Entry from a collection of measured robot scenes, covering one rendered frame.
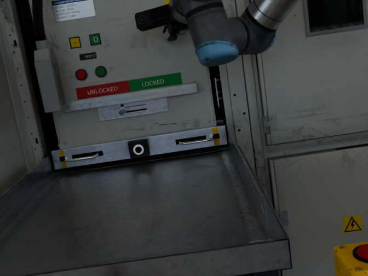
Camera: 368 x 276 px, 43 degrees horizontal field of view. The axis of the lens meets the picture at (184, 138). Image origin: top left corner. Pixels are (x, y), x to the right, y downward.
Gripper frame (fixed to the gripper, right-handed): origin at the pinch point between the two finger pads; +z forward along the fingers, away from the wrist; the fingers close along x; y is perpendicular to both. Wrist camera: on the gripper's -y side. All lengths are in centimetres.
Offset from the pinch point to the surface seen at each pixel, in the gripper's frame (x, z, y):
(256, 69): -15.4, -1.0, 25.3
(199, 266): -56, -52, -15
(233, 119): -28.1, 5.3, 16.8
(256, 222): -52, -48, -2
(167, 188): -43.4, -16.7, -11.5
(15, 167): -29, 17, -50
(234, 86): -18.6, 1.8, 18.2
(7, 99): -8, 15, -48
